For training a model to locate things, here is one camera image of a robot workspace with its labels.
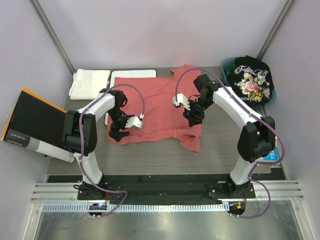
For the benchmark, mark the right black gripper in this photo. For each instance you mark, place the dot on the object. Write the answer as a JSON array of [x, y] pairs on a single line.
[[191, 114]]

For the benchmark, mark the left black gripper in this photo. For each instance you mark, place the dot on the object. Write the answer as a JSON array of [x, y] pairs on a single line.
[[115, 132]]

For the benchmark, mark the pink t shirt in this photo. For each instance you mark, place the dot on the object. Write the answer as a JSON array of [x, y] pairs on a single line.
[[161, 119]]

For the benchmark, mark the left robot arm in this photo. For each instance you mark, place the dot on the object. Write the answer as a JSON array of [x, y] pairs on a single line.
[[80, 133]]

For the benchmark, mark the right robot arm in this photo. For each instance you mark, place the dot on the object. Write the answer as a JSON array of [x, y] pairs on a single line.
[[256, 139]]

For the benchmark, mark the folded white t shirt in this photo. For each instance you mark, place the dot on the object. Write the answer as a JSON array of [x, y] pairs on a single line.
[[87, 84]]

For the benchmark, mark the white dry-erase board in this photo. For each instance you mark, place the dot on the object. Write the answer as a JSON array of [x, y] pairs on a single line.
[[135, 73]]

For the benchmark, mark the teal plastic basket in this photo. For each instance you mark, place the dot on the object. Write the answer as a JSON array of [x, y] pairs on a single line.
[[225, 66]]

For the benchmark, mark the black floral t shirt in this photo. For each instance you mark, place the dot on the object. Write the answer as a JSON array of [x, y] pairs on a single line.
[[255, 80]]

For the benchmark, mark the black orange clip file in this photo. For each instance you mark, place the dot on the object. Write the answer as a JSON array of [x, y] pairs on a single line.
[[37, 125]]

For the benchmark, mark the blue picture book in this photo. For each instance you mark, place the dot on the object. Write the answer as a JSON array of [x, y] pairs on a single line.
[[272, 156]]

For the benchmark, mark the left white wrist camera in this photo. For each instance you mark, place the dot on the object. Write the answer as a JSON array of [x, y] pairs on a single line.
[[135, 122]]

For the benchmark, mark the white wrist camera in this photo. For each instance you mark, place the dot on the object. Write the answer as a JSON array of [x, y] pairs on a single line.
[[180, 100], [135, 122]]

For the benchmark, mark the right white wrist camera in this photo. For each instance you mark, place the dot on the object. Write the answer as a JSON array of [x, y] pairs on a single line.
[[180, 100]]

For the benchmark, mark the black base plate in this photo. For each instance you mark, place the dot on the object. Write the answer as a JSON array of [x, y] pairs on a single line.
[[165, 189]]

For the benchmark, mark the slotted cable duct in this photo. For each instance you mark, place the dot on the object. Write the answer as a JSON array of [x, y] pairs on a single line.
[[100, 207]]

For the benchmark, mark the aluminium frame rail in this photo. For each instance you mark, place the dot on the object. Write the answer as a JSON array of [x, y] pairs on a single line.
[[65, 192]]

